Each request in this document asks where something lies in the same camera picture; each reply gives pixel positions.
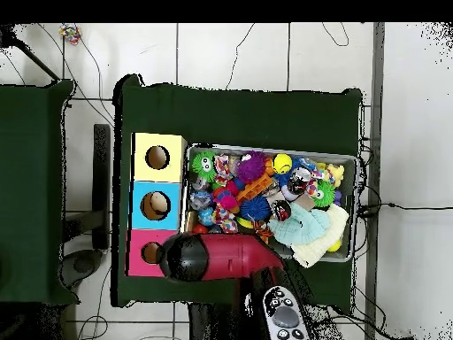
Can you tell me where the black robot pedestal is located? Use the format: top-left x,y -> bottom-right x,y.
188,302 -> 249,340

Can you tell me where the polka dot paper napkin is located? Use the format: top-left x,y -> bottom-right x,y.
213,205 -> 240,234

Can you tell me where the crushed silver can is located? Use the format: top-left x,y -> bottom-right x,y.
286,166 -> 312,196

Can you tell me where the black power cable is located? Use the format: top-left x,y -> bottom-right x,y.
357,201 -> 453,218

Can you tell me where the wooden three-hole box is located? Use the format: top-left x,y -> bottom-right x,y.
125,132 -> 188,278

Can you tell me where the yellow smiley ball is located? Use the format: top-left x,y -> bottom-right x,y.
272,152 -> 294,175

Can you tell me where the crushed black can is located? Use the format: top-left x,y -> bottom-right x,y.
271,199 -> 292,221

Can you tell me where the green spiky toy with eyes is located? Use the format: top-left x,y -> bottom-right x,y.
189,151 -> 218,183

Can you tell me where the cream knitted cloth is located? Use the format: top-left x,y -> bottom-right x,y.
291,203 -> 350,269

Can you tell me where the purple spiky toy with eyes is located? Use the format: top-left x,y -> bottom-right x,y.
234,150 -> 268,184

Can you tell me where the blue spiky ball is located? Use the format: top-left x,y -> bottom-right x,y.
239,195 -> 273,222

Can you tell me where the dark green tablecloth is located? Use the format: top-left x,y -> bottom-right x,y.
111,73 -> 364,314
0,79 -> 80,306

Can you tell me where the wire mesh bin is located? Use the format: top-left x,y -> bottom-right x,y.
178,143 -> 358,264

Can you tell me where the small multicoloured toy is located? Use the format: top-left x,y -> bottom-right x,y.
58,23 -> 83,45

